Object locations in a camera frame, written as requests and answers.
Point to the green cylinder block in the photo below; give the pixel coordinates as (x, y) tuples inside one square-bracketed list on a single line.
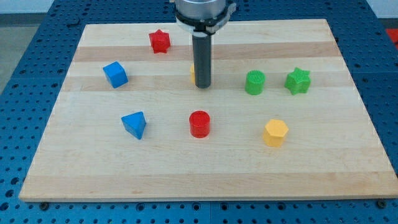
[(255, 80)]

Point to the yellow block behind rod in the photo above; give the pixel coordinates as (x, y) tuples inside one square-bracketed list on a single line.
[(192, 73)]

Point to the red star block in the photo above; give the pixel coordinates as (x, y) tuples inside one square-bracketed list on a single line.
[(159, 41)]

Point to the light wooden board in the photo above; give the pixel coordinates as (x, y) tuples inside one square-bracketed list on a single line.
[(331, 151)]

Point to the red object at right edge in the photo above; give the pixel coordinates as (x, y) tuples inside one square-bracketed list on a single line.
[(393, 35)]

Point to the red cylinder block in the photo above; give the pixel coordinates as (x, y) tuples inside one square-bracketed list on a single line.
[(199, 124)]

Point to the blue triangular prism block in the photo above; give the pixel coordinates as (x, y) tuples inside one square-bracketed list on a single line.
[(135, 124)]

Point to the green star block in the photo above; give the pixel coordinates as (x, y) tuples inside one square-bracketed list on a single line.
[(298, 81)]

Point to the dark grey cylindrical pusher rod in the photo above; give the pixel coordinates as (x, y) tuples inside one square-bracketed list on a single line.
[(202, 61)]

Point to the yellow hexagonal block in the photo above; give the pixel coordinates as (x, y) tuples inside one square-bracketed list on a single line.
[(275, 132)]

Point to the blue cube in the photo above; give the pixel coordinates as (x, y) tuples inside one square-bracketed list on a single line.
[(115, 74)]

